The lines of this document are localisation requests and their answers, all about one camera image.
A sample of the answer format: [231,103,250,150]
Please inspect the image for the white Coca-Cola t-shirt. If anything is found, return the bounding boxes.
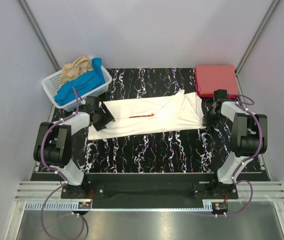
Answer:
[88,90,205,141]

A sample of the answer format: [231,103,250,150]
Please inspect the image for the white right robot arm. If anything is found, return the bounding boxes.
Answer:
[203,89,268,198]

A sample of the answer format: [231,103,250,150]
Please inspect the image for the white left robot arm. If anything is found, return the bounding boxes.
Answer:
[33,96,115,198]

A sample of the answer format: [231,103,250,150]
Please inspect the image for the folded pink t-shirt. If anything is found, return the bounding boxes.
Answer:
[195,64,239,98]

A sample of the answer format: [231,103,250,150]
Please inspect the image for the blue t-shirt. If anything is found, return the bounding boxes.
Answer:
[54,57,105,106]

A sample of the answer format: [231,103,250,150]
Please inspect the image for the beige t-shirt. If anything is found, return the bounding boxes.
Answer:
[59,55,94,88]

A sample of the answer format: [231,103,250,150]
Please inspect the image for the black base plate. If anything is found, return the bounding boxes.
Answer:
[61,173,238,203]

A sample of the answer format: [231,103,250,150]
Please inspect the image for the aluminium frame rail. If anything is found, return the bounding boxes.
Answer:
[15,181,67,201]

